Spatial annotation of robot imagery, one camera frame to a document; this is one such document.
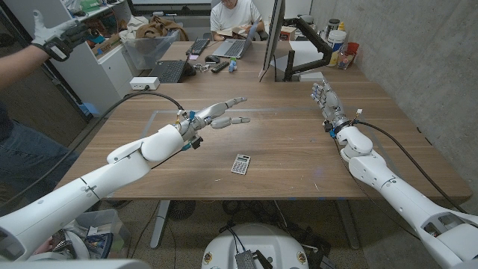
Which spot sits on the clear cup with items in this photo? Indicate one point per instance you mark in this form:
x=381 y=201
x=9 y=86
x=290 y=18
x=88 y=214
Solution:
x=345 y=60

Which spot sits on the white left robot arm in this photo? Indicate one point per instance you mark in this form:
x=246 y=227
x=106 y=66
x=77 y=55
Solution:
x=74 y=198

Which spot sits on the clear bin with packets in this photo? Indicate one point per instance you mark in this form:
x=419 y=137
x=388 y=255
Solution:
x=108 y=224

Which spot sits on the bare operator forearm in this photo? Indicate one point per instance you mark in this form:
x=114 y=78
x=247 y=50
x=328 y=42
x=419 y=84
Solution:
x=18 y=65

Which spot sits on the small blue figurine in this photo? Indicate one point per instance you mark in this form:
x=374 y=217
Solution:
x=232 y=65

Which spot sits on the standing person in jeans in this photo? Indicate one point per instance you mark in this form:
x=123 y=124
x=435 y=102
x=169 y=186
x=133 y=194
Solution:
x=26 y=153

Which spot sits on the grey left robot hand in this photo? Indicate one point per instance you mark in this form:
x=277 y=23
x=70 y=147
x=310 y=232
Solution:
x=203 y=117

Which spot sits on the pink sticky note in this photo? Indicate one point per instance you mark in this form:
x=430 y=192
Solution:
x=193 y=57

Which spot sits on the grey metal table leg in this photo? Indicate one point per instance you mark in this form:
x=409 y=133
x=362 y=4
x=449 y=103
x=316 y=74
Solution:
x=160 y=224
x=349 y=228

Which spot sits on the computer monitor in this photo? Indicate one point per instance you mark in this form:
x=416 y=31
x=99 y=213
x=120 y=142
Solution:
x=274 y=33

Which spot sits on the grey metal box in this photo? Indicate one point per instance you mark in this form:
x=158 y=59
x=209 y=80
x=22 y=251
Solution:
x=244 y=261

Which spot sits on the white plastic tub container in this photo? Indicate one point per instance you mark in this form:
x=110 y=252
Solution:
x=336 y=39

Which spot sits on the small metal keys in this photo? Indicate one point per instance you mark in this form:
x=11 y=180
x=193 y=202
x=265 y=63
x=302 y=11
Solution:
x=202 y=67

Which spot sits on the black framed board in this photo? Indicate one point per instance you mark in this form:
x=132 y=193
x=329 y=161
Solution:
x=168 y=9

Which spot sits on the narrow black keyboard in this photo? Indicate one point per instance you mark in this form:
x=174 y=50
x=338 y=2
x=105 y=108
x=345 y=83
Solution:
x=198 y=46

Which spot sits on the white cloth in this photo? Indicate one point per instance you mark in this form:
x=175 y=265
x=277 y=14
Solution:
x=130 y=30

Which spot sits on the white pocket calculator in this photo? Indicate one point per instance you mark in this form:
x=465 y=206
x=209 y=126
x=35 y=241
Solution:
x=241 y=164

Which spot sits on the black remote control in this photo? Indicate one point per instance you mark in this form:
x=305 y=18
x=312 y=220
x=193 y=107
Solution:
x=220 y=67

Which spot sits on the silver laptop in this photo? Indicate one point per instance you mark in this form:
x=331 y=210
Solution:
x=233 y=48

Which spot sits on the black round fan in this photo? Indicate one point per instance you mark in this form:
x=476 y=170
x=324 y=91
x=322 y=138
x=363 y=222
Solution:
x=181 y=209

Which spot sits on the black computer mouse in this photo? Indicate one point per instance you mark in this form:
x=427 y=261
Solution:
x=212 y=59

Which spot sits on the wide black keyboard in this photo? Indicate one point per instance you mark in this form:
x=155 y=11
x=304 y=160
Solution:
x=170 y=71

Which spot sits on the white and black gloved hand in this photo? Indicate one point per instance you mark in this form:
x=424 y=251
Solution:
x=56 y=39

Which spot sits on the flat white box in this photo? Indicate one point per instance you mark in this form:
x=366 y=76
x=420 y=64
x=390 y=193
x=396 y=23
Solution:
x=310 y=76

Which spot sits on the yellow bottle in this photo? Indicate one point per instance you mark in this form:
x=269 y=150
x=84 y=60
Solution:
x=341 y=27

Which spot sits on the dark lidded jar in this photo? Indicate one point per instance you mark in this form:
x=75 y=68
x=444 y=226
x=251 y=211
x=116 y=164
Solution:
x=332 y=27

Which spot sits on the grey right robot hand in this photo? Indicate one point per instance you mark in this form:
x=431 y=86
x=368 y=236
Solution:
x=330 y=104

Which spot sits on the white storage cabinet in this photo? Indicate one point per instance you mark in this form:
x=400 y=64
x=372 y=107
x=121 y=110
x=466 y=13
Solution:
x=97 y=78

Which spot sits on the brown jacket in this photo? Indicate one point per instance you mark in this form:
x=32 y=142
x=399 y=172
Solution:
x=160 y=28

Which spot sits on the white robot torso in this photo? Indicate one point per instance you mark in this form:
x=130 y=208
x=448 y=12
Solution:
x=74 y=264

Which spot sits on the white paper sheet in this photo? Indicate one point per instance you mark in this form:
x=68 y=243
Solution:
x=304 y=52

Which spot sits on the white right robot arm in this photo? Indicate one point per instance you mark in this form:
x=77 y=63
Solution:
x=407 y=209

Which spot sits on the white power strip box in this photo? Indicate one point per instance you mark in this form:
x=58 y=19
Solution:
x=143 y=83

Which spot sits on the red cup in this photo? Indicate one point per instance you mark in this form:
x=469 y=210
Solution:
x=352 y=48

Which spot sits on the red box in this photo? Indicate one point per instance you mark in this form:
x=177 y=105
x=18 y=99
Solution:
x=287 y=33

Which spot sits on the seated person in white shirt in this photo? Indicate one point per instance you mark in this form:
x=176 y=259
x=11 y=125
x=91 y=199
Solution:
x=235 y=15

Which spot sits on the open book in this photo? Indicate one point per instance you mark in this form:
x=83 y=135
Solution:
x=235 y=31

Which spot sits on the cardboard box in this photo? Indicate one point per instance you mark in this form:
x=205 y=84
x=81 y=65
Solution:
x=108 y=44

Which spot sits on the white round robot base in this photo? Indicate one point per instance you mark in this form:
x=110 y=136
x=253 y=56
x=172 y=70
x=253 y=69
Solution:
x=257 y=239

